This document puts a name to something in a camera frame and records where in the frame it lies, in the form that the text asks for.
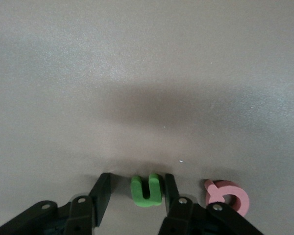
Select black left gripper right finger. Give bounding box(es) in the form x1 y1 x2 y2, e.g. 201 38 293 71
158 173 264 235

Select pink foam letter Q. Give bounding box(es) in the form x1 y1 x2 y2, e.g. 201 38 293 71
204 179 250 217

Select brown table cover mat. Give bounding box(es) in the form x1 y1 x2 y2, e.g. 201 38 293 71
0 0 294 235

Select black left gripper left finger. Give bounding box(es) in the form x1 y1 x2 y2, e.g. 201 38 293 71
0 172 111 235

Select green foam letter u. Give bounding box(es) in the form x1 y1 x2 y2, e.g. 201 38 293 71
130 173 162 208

